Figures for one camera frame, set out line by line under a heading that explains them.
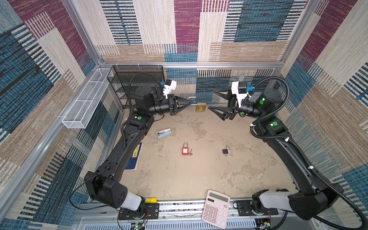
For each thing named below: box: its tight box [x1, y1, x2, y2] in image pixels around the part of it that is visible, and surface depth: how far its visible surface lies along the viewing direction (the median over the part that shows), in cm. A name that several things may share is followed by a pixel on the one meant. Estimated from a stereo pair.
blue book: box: [124, 142, 143, 171], surface depth 90 cm
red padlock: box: [182, 141, 190, 156], surface depth 96 cm
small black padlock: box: [222, 145, 230, 154], surface depth 96 cm
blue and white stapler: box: [156, 127, 173, 139], surface depth 104 cm
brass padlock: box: [187, 96, 207, 113], surface depth 62 cm
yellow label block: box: [145, 197, 158, 204], surface depth 77 cm
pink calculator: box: [201, 189, 231, 230], surface depth 74 cm
